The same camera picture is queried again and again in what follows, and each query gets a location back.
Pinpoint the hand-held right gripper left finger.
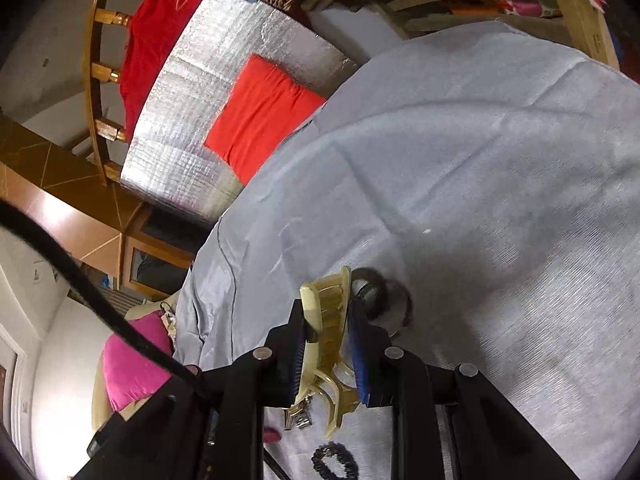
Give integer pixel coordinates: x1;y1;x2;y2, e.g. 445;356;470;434
75;304;308;480

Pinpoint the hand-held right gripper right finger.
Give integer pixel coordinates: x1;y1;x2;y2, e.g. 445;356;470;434
347;300;581;480

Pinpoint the cream hair claw clip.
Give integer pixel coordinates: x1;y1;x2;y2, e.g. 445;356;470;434
284;266;362;438

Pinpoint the cream patterned cloth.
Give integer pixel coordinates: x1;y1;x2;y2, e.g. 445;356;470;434
159;302;181;338

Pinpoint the pink pillow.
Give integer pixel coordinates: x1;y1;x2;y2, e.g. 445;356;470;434
102;310;176;413

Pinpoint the wooden glass-door cabinet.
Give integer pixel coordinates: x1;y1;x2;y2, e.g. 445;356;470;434
120;205;211;301

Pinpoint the beige leather sofa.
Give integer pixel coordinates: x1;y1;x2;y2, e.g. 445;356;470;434
91;295;176;436

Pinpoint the grey cloth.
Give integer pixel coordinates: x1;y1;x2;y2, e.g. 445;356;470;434
177;20;640;480

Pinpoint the orange-red cushion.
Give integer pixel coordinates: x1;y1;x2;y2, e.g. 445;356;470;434
204;54;328;187

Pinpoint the silver insulation mat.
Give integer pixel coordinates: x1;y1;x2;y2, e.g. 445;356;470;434
120;0;361;223

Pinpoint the wooden railing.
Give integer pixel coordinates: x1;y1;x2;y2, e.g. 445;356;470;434
87;0;161;186

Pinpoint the red cloth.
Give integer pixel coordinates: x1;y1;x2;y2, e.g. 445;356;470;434
119;0;211;143

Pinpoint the wooden chair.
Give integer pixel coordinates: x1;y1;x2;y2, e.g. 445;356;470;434
370;0;621;71

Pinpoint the black hair tie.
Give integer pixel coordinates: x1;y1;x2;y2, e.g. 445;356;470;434
350;267;415;337

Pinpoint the black beaded bracelet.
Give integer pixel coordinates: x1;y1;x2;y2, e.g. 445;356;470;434
311;441;358;480

